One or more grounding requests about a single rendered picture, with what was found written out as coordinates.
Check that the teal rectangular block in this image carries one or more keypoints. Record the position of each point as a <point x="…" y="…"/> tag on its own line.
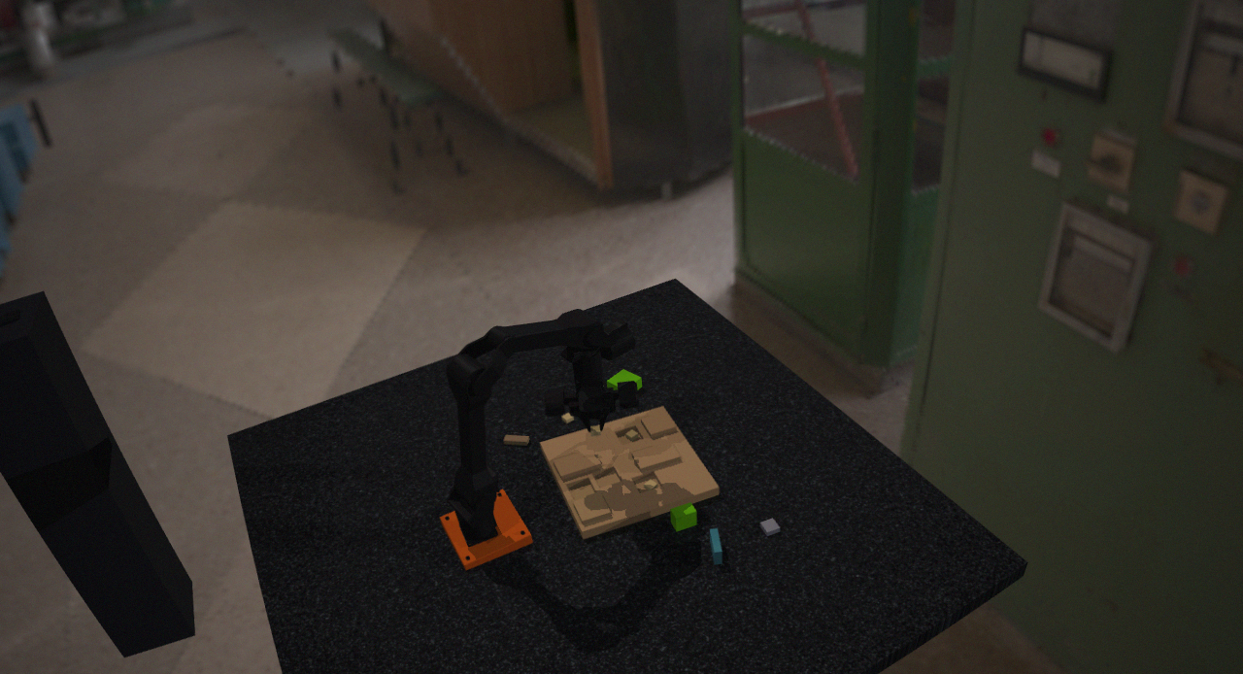
<point x="715" y="542"/>

